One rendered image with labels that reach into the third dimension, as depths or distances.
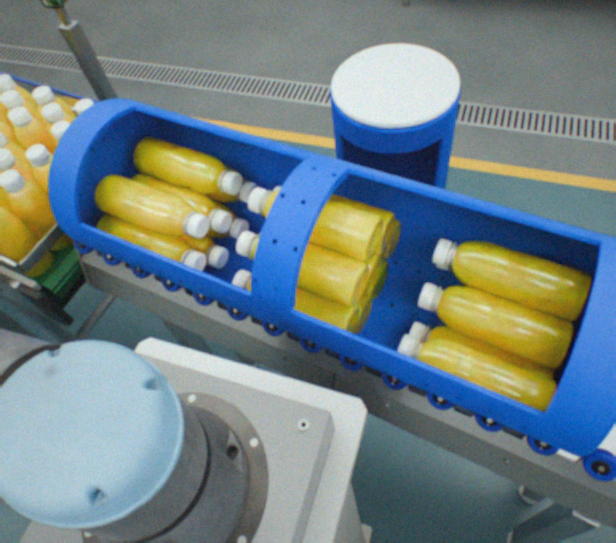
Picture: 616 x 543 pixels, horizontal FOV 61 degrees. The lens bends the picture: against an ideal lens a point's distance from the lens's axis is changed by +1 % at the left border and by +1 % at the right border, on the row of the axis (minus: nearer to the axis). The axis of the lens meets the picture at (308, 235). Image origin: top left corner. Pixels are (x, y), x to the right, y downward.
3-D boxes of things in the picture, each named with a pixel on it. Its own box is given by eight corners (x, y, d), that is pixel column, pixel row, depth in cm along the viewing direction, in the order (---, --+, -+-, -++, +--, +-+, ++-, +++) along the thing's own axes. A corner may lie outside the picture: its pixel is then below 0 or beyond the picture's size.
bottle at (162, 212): (95, 217, 91) (180, 251, 85) (92, 180, 88) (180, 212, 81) (125, 203, 97) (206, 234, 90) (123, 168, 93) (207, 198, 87)
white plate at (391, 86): (316, 61, 120) (317, 65, 121) (353, 139, 104) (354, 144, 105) (428, 31, 122) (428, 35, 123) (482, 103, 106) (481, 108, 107)
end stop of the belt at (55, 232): (29, 272, 105) (20, 264, 102) (26, 271, 105) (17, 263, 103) (147, 140, 124) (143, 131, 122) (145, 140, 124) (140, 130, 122)
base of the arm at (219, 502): (201, 608, 46) (165, 606, 38) (70, 534, 51) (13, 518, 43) (274, 442, 54) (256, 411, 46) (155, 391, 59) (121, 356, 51)
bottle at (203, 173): (145, 129, 96) (230, 154, 89) (164, 149, 102) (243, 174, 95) (126, 160, 94) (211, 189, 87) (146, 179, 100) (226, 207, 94)
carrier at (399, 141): (339, 264, 192) (363, 331, 175) (315, 65, 122) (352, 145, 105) (411, 242, 194) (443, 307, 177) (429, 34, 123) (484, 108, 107)
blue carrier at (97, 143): (560, 484, 72) (647, 411, 49) (91, 272, 102) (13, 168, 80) (594, 317, 87) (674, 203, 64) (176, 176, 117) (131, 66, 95)
